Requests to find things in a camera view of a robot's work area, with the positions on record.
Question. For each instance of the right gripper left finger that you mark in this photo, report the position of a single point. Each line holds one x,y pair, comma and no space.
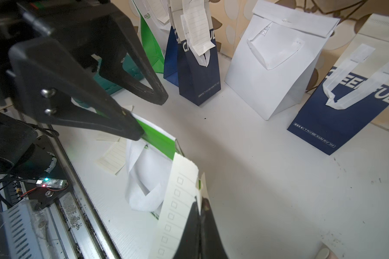
190,243

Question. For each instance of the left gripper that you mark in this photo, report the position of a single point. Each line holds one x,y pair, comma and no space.
80,28

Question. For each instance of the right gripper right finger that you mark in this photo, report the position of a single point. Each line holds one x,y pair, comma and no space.
211,246

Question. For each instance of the blue white Cheerful bag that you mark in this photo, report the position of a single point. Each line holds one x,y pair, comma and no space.
171,55

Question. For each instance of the green white bag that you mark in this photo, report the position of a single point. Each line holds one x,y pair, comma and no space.
154,31
148,166

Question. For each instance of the navy bag front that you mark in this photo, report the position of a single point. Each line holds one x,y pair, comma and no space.
198,76

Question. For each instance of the navy bag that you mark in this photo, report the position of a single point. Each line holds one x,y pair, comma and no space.
353,93
198,76

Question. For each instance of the pink mini stapler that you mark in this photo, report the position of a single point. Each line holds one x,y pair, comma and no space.
325,253

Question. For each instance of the green tool case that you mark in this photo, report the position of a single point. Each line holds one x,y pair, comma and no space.
73,82

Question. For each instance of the large white paper bag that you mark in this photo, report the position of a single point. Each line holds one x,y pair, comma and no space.
276,56

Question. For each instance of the navy bag rear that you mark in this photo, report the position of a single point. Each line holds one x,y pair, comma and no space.
353,93

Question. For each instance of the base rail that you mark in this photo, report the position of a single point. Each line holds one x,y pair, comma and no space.
67,229

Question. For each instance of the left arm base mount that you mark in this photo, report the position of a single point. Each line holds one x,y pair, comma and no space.
39,177

